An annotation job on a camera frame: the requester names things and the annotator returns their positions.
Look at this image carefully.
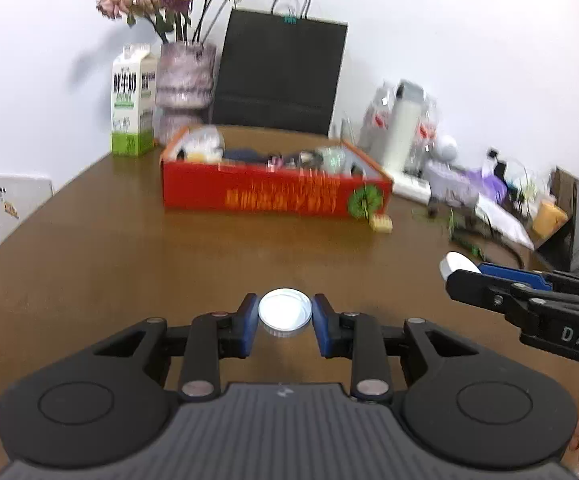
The red cardboard box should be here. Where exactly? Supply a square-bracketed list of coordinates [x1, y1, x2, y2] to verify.
[159, 124, 395, 220]

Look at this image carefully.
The black cable with green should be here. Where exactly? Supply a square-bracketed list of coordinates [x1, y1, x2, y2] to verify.
[411, 204, 526, 267]

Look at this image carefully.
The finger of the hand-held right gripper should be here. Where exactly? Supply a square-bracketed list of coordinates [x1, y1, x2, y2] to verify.
[477, 261, 579, 298]
[446, 269, 561, 332]

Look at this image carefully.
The black tablet stand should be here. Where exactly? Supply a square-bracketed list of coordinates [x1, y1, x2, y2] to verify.
[534, 167, 579, 274]

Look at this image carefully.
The brown wooden desktop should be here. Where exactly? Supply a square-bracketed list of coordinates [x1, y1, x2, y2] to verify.
[0, 124, 579, 476]

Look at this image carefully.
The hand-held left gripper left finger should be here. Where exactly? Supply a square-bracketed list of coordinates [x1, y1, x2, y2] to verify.
[92, 292, 261, 402]

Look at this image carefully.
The white green milk carton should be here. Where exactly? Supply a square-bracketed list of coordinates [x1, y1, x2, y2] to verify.
[110, 43, 159, 157]

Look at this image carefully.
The white power strip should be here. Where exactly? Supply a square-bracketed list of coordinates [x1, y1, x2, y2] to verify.
[391, 169, 433, 205]

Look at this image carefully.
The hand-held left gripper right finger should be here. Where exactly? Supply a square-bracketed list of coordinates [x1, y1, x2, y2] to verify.
[312, 292, 476, 403]

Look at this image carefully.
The pink mottled vase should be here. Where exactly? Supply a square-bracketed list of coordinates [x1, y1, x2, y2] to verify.
[154, 41, 218, 146]

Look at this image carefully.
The white snack packet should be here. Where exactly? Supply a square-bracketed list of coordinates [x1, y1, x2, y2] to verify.
[174, 127, 225, 164]

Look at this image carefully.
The white round lid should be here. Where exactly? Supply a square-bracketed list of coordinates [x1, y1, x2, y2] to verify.
[258, 287, 315, 337]

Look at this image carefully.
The white paper sheet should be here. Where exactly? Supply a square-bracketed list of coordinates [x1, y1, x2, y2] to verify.
[474, 194, 535, 251]

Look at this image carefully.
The clear plastic container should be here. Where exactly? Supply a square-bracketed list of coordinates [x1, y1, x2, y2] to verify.
[426, 159, 471, 206]

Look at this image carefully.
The white oval object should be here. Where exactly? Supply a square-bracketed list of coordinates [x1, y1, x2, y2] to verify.
[439, 252, 483, 281]

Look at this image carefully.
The white round device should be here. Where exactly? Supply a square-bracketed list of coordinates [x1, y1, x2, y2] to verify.
[434, 134, 459, 161]

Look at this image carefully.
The black paper bag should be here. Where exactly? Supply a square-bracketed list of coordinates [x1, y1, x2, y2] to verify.
[210, 0, 349, 137]

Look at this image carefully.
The white thermos bottle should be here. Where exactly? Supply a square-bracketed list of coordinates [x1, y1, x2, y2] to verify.
[381, 79, 427, 175]

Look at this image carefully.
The white desk calendar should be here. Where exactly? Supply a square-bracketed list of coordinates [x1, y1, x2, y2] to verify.
[0, 174, 54, 241]

